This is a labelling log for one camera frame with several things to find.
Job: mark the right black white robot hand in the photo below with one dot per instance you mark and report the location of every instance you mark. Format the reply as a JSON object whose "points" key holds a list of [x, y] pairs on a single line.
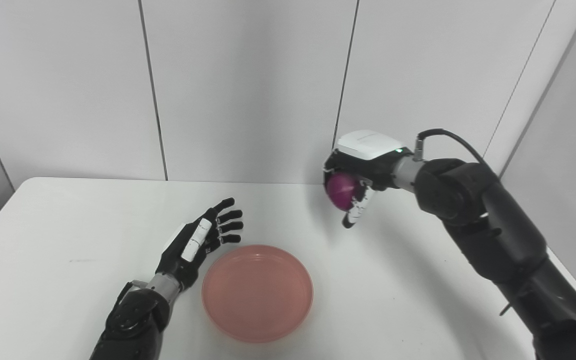
{"points": [[368, 165]]}

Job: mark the purple red onion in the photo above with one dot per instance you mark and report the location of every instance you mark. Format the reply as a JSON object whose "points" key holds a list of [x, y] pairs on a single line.
{"points": [[343, 190]]}

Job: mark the pink round plate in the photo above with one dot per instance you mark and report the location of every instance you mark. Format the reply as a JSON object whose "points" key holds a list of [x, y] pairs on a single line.
{"points": [[257, 293]]}

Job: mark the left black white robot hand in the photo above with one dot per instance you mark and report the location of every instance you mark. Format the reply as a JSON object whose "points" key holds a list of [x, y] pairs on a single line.
{"points": [[195, 245]]}

